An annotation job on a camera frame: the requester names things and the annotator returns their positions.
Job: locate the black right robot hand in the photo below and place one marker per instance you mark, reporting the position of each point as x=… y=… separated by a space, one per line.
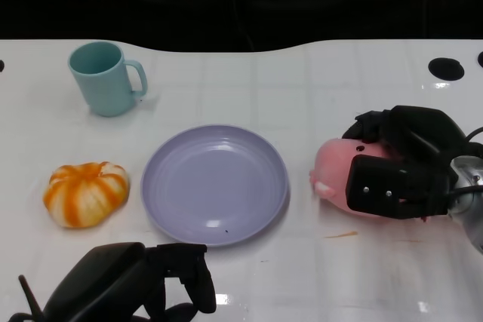
x=415 y=141

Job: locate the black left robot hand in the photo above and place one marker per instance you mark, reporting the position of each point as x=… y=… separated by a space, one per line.
x=113 y=284

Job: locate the pink plush doll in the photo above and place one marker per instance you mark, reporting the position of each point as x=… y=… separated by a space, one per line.
x=334 y=165

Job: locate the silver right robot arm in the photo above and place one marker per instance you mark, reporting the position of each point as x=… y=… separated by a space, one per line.
x=469 y=186

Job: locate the purple plate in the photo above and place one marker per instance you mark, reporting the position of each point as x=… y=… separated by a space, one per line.
x=215 y=182

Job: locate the orange striped pumpkin plush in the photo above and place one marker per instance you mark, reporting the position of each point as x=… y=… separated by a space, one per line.
x=85 y=195

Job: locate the teal mug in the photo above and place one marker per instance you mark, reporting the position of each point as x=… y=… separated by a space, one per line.
x=103 y=84

